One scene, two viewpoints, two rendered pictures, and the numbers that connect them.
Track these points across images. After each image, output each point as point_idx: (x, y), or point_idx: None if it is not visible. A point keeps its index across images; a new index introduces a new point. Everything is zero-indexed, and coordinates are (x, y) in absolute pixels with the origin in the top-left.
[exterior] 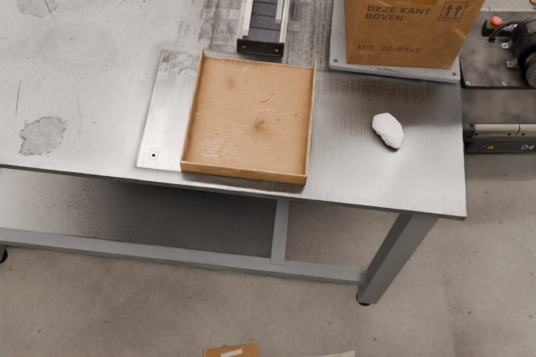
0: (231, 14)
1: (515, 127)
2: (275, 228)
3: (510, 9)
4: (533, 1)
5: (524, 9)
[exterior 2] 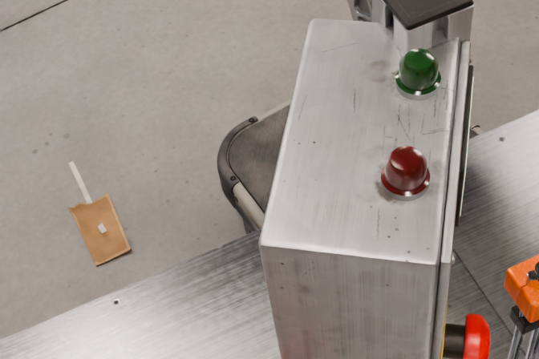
0: None
1: (480, 130)
2: None
3: (258, 213)
4: (129, 247)
5: (245, 197)
